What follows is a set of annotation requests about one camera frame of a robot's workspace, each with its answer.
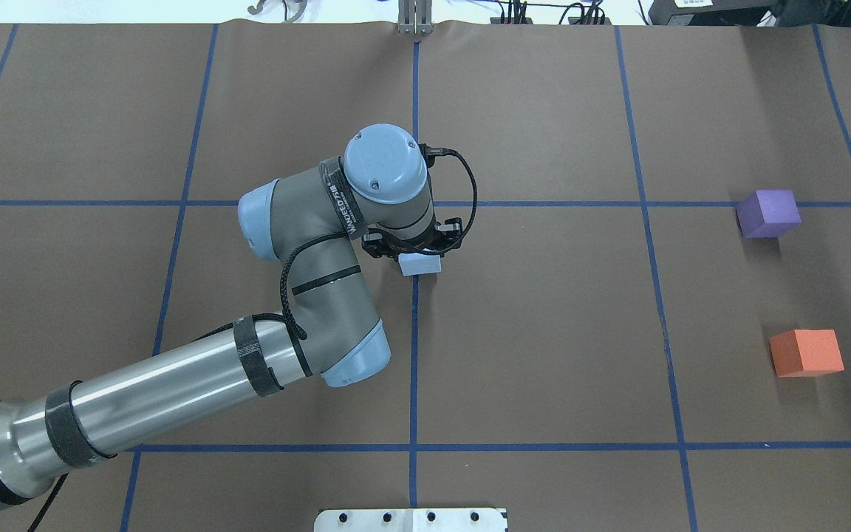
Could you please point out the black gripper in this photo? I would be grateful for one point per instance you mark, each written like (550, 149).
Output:
(375, 246)

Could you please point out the light blue foam block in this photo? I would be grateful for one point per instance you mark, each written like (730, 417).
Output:
(417, 264)

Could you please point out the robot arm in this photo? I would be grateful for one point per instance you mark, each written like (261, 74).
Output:
(378, 193)

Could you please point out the purple foam block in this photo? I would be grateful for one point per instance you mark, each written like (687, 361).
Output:
(768, 213)

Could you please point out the orange foam block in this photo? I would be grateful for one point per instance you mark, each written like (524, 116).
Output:
(805, 353)

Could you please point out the aluminium frame post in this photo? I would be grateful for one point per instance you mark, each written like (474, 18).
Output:
(415, 17)

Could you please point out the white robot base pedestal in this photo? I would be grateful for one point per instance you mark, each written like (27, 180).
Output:
(412, 519)

